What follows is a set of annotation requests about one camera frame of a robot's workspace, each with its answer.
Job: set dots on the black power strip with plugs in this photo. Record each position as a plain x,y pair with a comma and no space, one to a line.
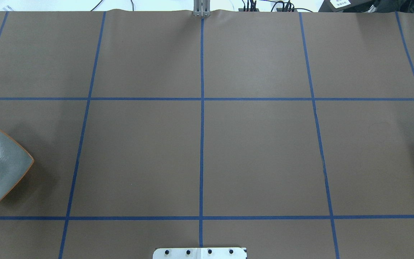
285,6

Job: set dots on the dark box with white label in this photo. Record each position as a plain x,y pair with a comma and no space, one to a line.
346,6

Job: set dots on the grey aluminium frame post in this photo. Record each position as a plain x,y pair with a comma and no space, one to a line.
201,8

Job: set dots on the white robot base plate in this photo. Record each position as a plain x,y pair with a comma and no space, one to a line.
201,253

